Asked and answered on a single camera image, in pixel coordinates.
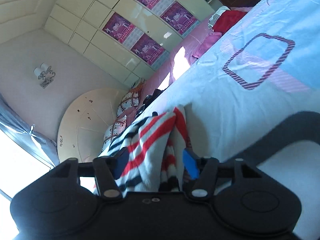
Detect dark clothes pile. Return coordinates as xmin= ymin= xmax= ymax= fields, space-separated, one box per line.
xmin=136 ymin=88 xmax=168 ymax=117

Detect red cloth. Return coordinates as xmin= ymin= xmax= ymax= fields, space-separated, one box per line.
xmin=214 ymin=10 xmax=248 ymax=33

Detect window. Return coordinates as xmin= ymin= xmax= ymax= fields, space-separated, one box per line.
xmin=0 ymin=127 xmax=52 ymax=202

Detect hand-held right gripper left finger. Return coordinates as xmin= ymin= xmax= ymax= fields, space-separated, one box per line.
xmin=50 ymin=147 xmax=130 ymax=203

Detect cream panelled wardrobe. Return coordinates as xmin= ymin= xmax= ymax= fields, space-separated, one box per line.
xmin=44 ymin=0 xmax=218 ymax=82

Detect ornate metal wall lamp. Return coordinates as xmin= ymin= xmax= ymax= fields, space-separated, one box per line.
xmin=33 ymin=63 xmax=56 ymax=89

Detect patterned white pillow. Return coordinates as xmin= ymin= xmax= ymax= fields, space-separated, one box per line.
xmin=101 ymin=115 xmax=128 ymax=154
xmin=117 ymin=90 xmax=141 ymax=117

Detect grey blue curtain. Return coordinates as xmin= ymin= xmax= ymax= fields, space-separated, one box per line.
xmin=0 ymin=92 xmax=60 ymax=168

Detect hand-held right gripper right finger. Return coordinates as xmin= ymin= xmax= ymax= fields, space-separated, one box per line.
xmin=182 ymin=148 xmax=270 ymax=202

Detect red black striped white sock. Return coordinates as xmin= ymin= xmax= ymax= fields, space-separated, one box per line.
xmin=94 ymin=111 xmax=177 ymax=198
xmin=159 ymin=107 xmax=193 ymax=193

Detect navy white striped cloth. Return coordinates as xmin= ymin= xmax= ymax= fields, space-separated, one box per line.
xmin=207 ymin=6 xmax=232 ymax=31

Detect round cream headboard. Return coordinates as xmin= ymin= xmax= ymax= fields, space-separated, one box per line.
xmin=57 ymin=87 xmax=129 ymax=167

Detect light blue printed bed sheet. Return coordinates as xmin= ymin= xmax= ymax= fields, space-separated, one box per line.
xmin=140 ymin=0 xmax=320 ymax=240

